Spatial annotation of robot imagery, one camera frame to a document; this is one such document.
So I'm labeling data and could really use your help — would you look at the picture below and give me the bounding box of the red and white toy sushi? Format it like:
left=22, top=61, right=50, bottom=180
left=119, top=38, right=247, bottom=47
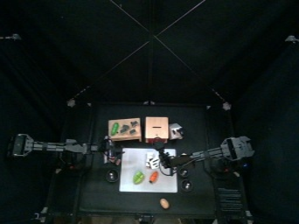
left=104, top=153, right=122, bottom=166

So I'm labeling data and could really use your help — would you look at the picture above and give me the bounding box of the wooden toy stove box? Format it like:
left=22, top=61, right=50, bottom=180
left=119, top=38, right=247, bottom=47
left=107, top=117, right=143, bottom=143

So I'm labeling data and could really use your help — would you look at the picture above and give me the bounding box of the red wooden toy box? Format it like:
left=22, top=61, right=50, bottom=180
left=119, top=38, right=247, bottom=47
left=144, top=115, right=171, bottom=144

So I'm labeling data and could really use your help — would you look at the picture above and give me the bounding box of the white toy knife block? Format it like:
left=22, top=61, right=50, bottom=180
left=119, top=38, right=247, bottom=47
left=169, top=122, right=185, bottom=141

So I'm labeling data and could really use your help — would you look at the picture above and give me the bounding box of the black round dish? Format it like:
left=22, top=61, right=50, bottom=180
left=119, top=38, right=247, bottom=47
left=178, top=167, right=193, bottom=179
left=181, top=179, right=195, bottom=193
left=106, top=170, right=120, bottom=184

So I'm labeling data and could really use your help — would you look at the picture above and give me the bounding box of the orange toy persimmon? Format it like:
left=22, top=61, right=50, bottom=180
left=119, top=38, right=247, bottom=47
left=148, top=171, right=161, bottom=184

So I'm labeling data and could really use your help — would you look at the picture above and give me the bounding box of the green toy cabbage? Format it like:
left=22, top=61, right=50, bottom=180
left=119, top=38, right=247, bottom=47
left=132, top=171, right=146, bottom=186

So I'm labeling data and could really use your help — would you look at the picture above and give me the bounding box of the white cutting board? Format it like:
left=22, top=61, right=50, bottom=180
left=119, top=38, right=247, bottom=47
left=118, top=147, right=179, bottom=193

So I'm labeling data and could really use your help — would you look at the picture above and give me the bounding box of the tan toy egg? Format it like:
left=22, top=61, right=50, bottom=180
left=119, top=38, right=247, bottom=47
left=159, top=198, right=173, bottom=210

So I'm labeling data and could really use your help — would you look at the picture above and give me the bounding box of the white text label sticker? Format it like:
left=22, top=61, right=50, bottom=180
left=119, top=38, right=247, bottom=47
left=217, top=186, right=243, bottom=217

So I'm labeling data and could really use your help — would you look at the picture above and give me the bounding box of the diagonal frame cable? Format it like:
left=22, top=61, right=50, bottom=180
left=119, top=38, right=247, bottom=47
left=70, top=0, right=207, bottom=103
left=110, top=0, right=231, bottom=106

